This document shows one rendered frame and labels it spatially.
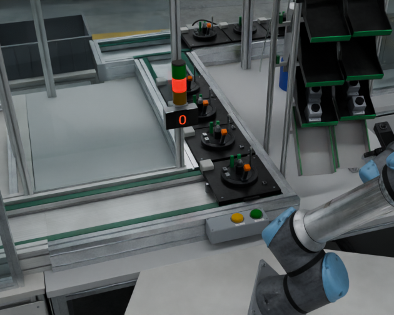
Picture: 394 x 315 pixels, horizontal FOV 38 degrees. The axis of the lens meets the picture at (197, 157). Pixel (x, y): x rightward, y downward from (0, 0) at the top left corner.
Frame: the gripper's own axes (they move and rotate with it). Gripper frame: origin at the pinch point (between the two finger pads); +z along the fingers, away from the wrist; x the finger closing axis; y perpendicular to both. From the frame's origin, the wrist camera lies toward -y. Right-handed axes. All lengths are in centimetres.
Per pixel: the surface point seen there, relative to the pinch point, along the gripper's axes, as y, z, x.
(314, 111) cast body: -18.3, 3.6, -17.0
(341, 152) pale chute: -4.0, 23.6, -5.3
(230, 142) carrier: -17, 37, -45
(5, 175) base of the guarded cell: -20, 42, -139
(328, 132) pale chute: -12.2, 19.7, -9.9
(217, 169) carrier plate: -6, 26, -53
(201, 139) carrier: -20, 39, -56
